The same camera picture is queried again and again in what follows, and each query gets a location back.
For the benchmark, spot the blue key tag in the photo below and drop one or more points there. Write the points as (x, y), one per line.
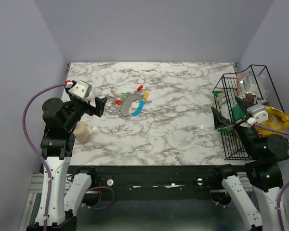
(139, 109)

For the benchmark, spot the black mounting rail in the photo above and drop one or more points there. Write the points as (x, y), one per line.
(148, 183)

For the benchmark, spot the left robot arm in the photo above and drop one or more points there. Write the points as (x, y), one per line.
(58, 206)

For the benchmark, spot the green snack packet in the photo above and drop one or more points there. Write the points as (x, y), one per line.
(224, 104)

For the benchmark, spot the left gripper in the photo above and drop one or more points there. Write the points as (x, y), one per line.
(98, 110)

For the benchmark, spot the black wire basket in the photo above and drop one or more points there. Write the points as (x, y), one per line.
(232, 146)

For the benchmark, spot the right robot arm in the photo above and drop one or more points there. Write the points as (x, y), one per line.
(263, 171)

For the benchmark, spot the grey curved keyring holder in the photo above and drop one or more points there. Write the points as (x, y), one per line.
(124, 110)

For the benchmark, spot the clear snack packet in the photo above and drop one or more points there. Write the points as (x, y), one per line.
(250, 84)

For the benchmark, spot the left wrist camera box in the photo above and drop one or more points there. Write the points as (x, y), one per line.
(81, 90)

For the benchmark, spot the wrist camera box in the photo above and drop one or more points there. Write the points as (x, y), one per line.
(81, 90)
(258, 114)

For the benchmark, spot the yellow chips bag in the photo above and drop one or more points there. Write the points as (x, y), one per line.
(277, 119)

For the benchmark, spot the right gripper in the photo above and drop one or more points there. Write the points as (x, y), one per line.
(219, 120)

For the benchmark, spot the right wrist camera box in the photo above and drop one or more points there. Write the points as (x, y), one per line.
(258, 114)

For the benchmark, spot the beige bottle white cap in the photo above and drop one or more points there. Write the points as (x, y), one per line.
(81, 132)

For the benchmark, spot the yellow key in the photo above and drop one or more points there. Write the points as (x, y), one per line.
(146, 95)

